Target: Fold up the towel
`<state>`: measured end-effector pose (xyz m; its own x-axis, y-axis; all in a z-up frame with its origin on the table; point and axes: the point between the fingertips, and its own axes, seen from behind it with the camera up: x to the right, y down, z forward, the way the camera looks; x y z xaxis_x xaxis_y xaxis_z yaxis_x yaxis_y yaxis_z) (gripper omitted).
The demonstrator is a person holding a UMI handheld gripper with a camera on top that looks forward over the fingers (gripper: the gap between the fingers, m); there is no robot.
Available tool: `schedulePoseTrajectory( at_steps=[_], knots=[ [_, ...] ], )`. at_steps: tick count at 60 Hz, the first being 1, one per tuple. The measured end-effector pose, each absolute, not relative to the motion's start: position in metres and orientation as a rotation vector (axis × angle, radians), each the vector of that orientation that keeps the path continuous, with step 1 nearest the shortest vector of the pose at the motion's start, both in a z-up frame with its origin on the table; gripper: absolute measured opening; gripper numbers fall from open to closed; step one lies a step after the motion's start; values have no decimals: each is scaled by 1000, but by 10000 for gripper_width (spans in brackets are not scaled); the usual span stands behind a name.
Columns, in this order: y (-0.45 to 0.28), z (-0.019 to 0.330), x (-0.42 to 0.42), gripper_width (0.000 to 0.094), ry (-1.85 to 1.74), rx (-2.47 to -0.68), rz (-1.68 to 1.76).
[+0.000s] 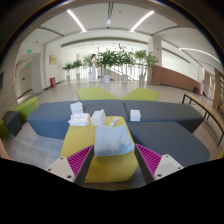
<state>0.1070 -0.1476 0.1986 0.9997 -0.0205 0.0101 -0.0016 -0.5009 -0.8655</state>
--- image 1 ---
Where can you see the red fire extinguisher box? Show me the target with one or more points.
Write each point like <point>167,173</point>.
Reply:
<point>52,82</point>

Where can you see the stack of white folded cloths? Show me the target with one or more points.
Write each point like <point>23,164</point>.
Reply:
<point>76,108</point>

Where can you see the framed wall picture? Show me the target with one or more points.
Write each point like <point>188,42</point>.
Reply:
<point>53,59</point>

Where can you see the light blue towel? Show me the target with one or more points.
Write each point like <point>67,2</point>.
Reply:
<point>111,141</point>

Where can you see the small white cube box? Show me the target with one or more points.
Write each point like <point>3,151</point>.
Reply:
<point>135,115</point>

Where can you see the white tissue box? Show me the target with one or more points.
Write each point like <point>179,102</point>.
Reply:
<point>98,118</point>

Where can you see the dark grey seat block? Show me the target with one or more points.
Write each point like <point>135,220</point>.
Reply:
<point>12,122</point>

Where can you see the ceiling strip lights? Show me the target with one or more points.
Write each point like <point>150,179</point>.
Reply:
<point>76,20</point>

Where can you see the person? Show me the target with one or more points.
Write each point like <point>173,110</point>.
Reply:
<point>93,66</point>

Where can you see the long green upholstered bench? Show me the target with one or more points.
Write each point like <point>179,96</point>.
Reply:
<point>26,108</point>

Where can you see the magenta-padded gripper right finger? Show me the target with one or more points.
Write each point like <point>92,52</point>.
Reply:
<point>150,158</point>

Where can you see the brown wooden low partition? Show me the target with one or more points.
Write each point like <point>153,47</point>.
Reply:
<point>176,78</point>

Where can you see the green exit sign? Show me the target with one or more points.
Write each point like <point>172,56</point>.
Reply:
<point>29,50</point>

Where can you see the row of potted green plants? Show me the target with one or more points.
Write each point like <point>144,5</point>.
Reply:
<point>106,59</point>

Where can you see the small white tube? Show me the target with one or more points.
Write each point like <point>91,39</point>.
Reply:
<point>114,121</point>

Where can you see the black-framed wooden bench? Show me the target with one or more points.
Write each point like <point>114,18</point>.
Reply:
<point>200,105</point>

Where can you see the long blue-grey upholstered bench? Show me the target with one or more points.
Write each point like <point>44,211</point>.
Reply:
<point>50,120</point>

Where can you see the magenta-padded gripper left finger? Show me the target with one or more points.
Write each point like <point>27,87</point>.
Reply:
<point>80,158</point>

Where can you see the white cloth in clear bag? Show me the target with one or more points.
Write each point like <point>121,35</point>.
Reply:
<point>79,119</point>

